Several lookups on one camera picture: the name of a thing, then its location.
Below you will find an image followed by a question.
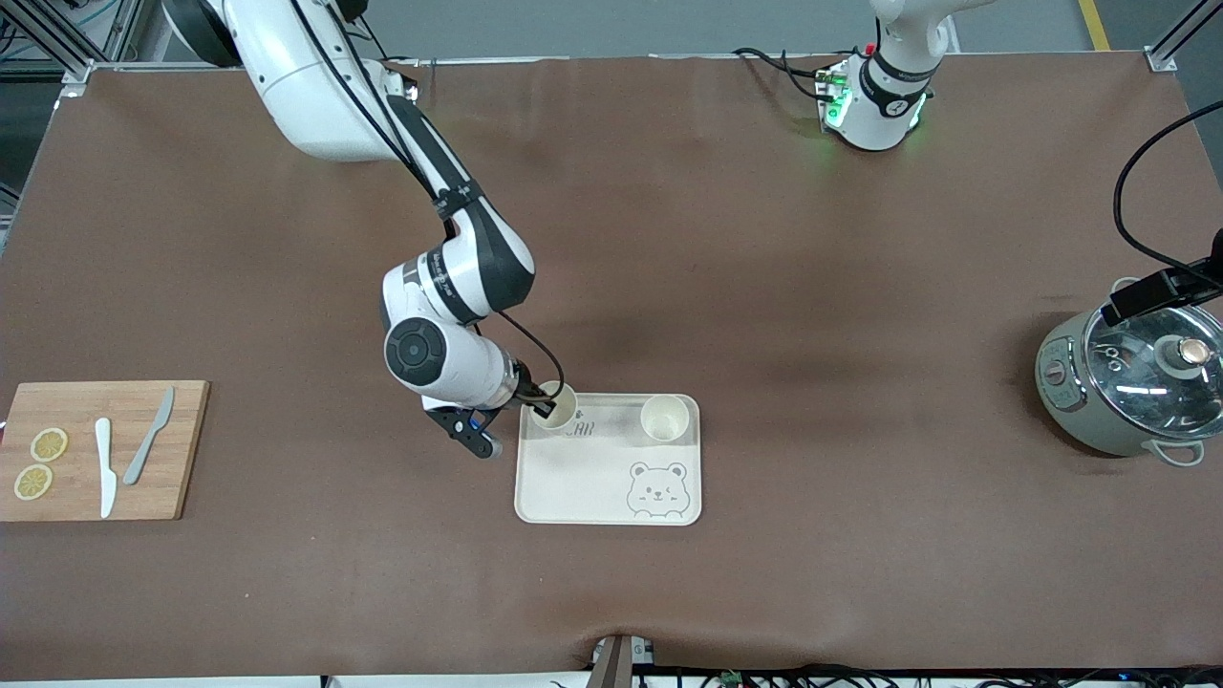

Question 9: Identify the white plastic cup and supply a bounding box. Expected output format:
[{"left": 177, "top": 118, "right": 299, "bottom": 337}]
[
  {"left": 639, "top": 393, "right": 694, "bottom": 443},
  {"left": 528, "top": 381, "right": 580, "bottom": 432}
]

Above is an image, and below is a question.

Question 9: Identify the cream bear print tray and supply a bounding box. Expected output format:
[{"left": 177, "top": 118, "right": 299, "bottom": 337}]
[{"left": 514, "top": 392, "right": 703, "bottom": 527}]

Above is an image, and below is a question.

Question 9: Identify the glass pot lid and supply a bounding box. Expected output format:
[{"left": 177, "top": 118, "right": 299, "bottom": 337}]
[{"left": 1083, "top": 291, "right": 1223, "bottom": 441}]

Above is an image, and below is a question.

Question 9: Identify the grey-green electric pot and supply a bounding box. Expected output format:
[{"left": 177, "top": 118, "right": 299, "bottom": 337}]
[{"left": 1035, "top": 277, "right": 1223, "bottom": 467}]

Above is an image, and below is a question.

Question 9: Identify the brown table cover mat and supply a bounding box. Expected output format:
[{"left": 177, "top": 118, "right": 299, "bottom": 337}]
[{"left": 0, "top": 53, "right": 1223, "bottom": 681}]

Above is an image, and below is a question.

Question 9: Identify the grey plastic knife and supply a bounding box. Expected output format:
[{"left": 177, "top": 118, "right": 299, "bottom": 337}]
[{"left": 122, "top": 386, "right": 177, "bottom": 486}]

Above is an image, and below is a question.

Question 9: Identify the white plastic knife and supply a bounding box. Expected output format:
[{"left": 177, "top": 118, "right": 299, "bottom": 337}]
[{"left": 94, "top": 418, "right": 118, "bottom": 520}]

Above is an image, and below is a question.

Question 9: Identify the bamboo cutting board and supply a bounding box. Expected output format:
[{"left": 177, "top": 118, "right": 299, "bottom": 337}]
[{"left": 0, "top": 380, "right": 211, "bottom": 523}]

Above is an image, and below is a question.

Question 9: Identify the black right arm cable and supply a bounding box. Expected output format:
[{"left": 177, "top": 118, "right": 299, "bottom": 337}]
[{"left": 290, "top": 0, "right": 567, "bottom": 408}]

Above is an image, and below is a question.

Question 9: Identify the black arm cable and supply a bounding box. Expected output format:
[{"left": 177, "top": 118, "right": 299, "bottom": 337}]
[
  {"left": 290, "top": 0, "right": 567, "bottom": 408},
  {"left": 1112, "top": 99, "right": 1223, "bottom": 280}
]

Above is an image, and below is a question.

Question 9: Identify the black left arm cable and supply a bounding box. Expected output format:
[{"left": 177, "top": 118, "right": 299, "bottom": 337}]
[{"left": 1112, "top": 99, "right": 1223, "bottom": 280}]

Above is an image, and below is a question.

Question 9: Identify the black left base cable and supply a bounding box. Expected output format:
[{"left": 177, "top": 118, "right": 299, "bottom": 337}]
[{"left": 733, "top": 47, "right": 834, "bottom": 102}]

